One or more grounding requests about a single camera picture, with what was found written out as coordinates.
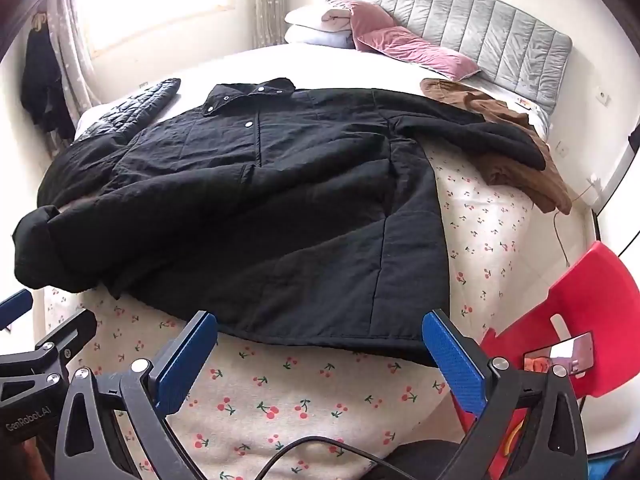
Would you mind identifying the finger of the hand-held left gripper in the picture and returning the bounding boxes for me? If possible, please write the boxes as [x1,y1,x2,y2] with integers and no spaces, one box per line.
[0,308,98,392]
[0,289,34,332]

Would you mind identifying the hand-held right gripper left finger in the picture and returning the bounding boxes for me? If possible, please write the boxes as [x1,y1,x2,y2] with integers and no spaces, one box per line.
[54,310,219,480]

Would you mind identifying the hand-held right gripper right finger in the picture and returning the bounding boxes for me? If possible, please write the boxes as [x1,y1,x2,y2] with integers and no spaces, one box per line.
[421,308,588,480]

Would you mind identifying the black duvet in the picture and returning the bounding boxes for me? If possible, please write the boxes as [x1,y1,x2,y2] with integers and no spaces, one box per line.
[12,78,547,367]

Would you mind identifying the dark hanging clothes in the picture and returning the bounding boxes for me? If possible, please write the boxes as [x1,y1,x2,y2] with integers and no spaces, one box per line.
[21,25,77,142]

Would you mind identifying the cherry printed bed cover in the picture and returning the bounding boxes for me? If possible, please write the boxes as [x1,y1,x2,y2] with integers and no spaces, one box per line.
[44,145,589,480]

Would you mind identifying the small rectangular mirror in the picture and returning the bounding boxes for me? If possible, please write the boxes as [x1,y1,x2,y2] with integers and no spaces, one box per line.
[523,331,594,379]

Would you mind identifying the red plastic chair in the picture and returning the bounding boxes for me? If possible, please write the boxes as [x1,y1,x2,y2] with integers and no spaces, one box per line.
[447,241,640,480]

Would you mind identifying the black quilted down jacket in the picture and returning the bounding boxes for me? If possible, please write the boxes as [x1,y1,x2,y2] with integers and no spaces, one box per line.
[75,78,182,144]

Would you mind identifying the dotted sheer curtain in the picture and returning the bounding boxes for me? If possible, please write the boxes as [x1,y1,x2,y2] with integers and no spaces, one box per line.
[46,0,102,111]

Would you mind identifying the pink velvet pillow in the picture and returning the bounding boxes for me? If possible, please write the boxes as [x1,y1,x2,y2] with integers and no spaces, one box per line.
[357,27,482,82]
[324,0,401,52]

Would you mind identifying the white bed sheet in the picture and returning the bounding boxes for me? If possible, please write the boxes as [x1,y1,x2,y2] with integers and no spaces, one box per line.
[75,42,551,137]

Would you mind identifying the grey padded headboard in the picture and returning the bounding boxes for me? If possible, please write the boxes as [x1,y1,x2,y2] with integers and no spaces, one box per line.
[345,0,574,114]

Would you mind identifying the window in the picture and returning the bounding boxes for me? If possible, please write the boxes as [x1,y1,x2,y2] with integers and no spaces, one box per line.
[75,0,257,54]

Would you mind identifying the white pillow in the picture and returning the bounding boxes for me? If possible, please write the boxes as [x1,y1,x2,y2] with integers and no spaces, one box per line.
[285,6,331,28]

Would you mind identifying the patterned curtain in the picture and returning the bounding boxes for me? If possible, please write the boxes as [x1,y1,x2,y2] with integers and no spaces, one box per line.
[252,0,289,49]

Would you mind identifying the black cable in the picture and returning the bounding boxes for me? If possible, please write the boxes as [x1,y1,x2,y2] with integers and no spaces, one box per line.
[257,435,407,480]

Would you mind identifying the thin brown cable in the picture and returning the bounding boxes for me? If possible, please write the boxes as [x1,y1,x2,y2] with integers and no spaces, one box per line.
[552,185,597,267]

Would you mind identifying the brown corduroy garment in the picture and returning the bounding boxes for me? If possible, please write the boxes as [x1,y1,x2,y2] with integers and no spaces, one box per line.
[420,78,573,216]

